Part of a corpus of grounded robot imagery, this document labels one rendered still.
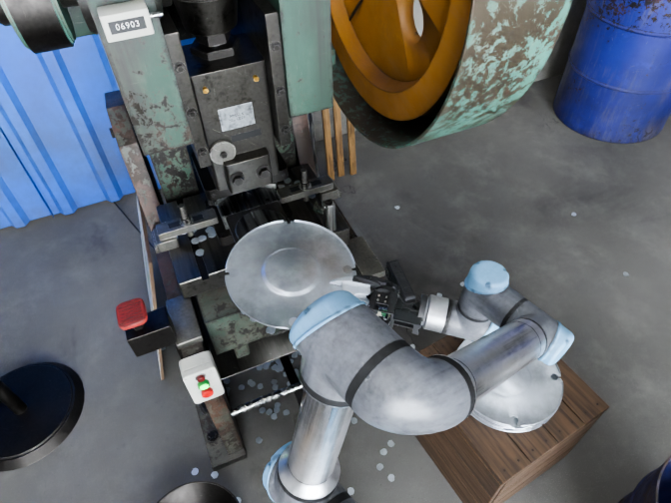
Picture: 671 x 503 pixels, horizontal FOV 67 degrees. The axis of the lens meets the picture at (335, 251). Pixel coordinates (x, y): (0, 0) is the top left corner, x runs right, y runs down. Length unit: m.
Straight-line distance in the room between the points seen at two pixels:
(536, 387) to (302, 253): 0.74
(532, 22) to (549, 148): 2.09
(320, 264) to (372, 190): 1.39
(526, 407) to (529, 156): 1.66
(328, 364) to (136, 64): 0.59
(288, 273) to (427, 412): 0.55
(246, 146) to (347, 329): 0.57
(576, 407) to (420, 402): 0.93
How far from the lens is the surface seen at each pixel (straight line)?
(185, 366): 1.23
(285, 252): 1.16
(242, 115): 1.09
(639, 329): 2.25
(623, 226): 2.62
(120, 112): 1.54
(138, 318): 1.17
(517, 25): 0.86
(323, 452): 0.89
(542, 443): 1.48
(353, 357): 0.67
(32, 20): 0.97
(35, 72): 2.35
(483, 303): 1.01
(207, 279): 1.28
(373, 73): 1.27
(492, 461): 1.42
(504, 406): 1.45
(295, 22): 0.99
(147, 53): 0.95
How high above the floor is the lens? 1.65
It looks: 48 degrees down
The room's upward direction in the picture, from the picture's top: 2 degrees counter-clockwise
